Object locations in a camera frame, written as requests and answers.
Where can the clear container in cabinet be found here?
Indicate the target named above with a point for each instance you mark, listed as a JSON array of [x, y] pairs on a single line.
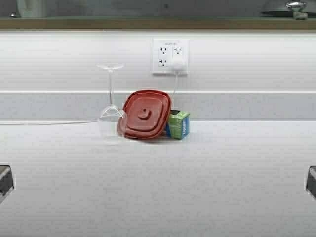
[[32, 8]]

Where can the metal pot lid with knob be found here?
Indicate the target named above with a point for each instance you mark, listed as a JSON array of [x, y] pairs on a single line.
[[296, 9]]

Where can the upside-down clear wine glass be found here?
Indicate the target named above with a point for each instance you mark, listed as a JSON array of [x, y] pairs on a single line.
[[111, 114]]

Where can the green and blue box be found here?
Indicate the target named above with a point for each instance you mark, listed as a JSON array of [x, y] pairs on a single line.
[[178, 124]]

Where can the white wall outlet plate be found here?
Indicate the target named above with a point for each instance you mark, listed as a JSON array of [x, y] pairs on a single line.
[[170, 56]]

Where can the red plastic container lid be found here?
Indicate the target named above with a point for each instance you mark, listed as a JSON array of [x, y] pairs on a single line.
[[147, 114]]

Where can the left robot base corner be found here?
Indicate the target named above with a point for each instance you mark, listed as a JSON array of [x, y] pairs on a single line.
[[6, 182]]

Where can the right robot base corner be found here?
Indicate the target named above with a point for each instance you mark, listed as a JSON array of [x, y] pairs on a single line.
[[311, 181]]

